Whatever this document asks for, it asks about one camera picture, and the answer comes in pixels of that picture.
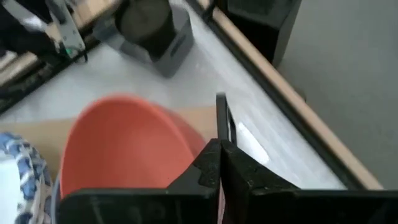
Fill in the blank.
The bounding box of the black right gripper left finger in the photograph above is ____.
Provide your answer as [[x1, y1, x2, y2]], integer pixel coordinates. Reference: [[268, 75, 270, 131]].
[[58, 139, 222, 224]]

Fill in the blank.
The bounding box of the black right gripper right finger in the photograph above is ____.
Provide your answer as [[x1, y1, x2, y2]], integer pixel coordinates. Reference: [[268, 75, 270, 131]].
[[221, 139, 398, 224]]

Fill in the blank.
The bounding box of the red bowl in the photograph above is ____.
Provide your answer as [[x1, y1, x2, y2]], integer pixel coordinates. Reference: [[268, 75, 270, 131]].
[[58, 95, 208, 200]]

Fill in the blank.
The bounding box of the blue patterned white plate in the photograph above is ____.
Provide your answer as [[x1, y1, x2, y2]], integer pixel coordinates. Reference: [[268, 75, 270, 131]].
[[0, 132, 53, 224]]

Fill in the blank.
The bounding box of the light wooden shelf board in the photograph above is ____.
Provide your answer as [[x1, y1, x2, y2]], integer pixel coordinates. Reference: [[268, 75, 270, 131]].
[[0, 105, 218, 181]]

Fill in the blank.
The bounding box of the black plant pot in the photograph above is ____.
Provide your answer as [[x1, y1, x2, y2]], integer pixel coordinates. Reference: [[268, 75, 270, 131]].
[[114, 0, 177, 62]]

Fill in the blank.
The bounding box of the black box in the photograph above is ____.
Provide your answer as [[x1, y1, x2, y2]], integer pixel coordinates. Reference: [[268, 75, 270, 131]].
[[217, 0, 302, 68]]

